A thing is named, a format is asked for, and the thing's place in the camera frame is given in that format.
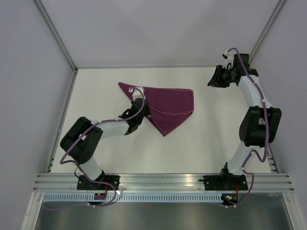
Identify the white slotted cable duct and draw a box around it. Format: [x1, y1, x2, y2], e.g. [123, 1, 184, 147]
[43, 192, 222, 203]

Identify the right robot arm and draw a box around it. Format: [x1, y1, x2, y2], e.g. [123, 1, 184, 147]
[203, 51, 282, 190]

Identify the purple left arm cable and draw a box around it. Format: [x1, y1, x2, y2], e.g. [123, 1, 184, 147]
[43, 86, 148, 211]

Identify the purple cloth napkin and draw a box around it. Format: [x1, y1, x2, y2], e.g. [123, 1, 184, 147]
[118, 82, 194, 137]

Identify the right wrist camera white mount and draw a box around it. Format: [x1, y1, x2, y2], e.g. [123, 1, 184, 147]
[222, 51, 234, 69]

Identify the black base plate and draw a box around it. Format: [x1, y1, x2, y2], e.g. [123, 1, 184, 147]
[203, 174, 248, 191]
[77, 175, 120, 191]

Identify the aluminium frame post right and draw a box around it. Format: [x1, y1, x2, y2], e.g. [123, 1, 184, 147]
[249, 0, 287, 65]

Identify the aluminium frame post left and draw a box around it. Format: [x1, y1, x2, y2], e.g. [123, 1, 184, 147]
[33, 0, 78, 72]

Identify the aluminium front rail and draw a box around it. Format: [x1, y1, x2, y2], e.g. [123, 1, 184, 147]
[32, 173, 294, 193]

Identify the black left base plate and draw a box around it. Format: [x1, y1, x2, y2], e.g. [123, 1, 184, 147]
[77, 175, 120, 191]

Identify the aluminium frame post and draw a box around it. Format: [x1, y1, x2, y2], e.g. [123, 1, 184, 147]
[33, 0, 78, 72]
[249, 0, 287, 65]

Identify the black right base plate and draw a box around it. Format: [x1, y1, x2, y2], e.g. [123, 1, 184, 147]
[203, 174, 248, 191]

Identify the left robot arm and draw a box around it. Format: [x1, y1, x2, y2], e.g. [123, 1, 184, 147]
[60, 98, 151, 190]

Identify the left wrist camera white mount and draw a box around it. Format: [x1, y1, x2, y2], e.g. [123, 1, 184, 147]
[129, 86, 144, 101]

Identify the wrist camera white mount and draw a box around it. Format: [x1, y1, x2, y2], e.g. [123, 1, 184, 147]
[222, 51, 234, 69]
[129, 86, 144, 101]

